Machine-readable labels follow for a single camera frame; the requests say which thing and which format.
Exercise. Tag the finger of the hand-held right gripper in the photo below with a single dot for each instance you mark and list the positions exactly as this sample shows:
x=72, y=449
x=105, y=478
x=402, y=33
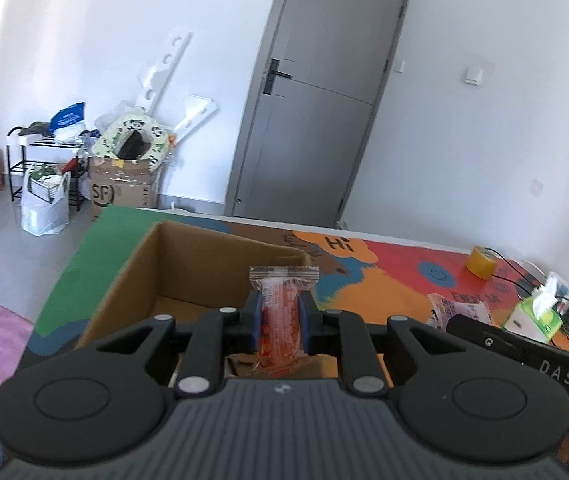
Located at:
x=484, y=337

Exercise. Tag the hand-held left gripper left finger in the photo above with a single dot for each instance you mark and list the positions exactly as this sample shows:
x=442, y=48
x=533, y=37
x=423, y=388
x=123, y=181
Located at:
x=253, y=320

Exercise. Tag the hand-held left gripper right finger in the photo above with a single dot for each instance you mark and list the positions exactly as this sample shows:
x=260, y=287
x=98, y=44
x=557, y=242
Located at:
x=307, y=320

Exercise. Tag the clear orange snack packet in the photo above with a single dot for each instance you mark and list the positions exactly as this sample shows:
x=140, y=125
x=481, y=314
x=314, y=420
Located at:
x=282, y=320

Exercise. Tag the purple white cracker packet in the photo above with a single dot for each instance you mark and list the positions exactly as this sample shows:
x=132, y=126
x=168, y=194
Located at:
x=444, y=307

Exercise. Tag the green white tissue box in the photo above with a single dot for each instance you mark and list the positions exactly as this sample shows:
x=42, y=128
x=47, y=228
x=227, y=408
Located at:
x=529, y=317

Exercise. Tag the black power adapter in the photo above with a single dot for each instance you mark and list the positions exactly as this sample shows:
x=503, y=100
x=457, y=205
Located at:
x=567, y=306

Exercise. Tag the yellow tape roll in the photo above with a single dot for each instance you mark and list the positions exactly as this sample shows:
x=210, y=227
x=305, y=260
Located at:
x=482, y=262

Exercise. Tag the taped brown shipping box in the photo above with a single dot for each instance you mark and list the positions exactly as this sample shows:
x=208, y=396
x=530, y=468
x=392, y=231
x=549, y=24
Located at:
x=119, y=190

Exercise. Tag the grey door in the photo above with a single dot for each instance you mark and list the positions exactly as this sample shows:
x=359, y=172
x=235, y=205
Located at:
x=314, y=110

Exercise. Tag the short white holed board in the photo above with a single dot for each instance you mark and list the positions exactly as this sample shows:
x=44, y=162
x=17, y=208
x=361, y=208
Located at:
x=192, y=115

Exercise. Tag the panda print toilet seat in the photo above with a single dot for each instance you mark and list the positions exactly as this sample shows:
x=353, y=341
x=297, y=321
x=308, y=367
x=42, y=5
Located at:
x=109, y=142

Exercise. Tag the white plastic bag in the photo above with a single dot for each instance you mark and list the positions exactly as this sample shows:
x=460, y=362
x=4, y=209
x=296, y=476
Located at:
x=42, y=215

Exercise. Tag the long white holed board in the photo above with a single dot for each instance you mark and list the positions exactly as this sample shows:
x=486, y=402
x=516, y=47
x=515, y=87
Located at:
x=162, y=72

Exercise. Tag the blue white bag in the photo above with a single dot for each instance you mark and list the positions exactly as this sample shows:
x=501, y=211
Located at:
x=67, y=120

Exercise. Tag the black shoe rack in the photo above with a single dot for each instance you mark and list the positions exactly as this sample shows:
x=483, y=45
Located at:
x=14, y=170

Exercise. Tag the white light switch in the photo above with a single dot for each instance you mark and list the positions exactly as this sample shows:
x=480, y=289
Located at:
x=474, y=74

